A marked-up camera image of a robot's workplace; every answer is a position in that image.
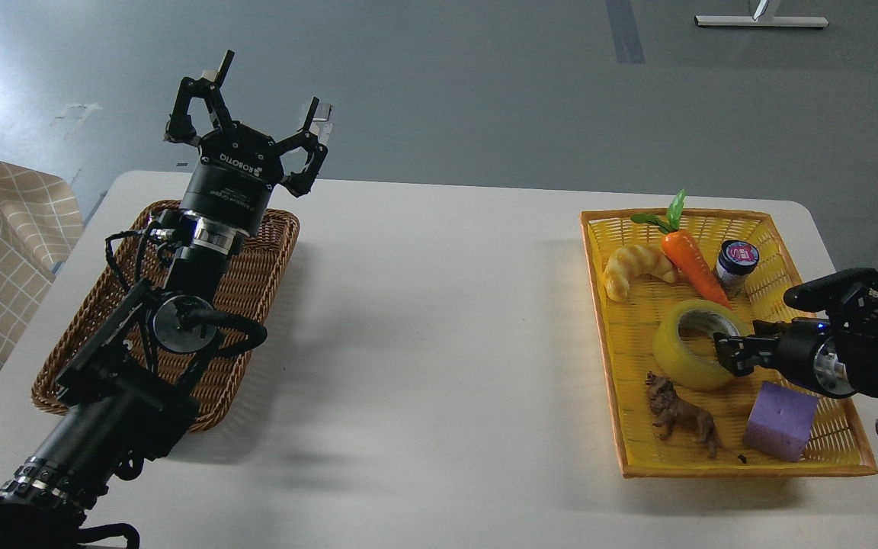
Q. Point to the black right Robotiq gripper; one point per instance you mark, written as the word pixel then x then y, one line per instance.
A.
pixel 802 350

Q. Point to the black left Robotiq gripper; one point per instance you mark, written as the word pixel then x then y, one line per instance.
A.
pixel 233 179

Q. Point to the yellow tape roll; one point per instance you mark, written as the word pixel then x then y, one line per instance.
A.
pixel 683 344

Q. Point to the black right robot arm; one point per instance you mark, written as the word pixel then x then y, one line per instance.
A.
pixel 848 299

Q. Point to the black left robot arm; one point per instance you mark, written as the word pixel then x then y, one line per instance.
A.
pixel 160 344

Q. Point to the purple foam cube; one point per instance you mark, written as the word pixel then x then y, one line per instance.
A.
pixel 780 421

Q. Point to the brown toy lion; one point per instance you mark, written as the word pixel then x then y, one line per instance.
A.
pixel 670 410

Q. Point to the small dark jar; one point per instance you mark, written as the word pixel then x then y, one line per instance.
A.
pixel 736 260

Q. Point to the yellow woven tray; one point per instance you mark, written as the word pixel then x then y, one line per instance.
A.
pixel 837 445

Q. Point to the toy carrot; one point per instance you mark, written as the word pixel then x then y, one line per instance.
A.
pixel 682 250

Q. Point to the toy croissant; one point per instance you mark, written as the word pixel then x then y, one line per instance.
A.
pixel 629 262

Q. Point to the white metal stand base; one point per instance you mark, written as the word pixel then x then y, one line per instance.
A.
pixel 763 14

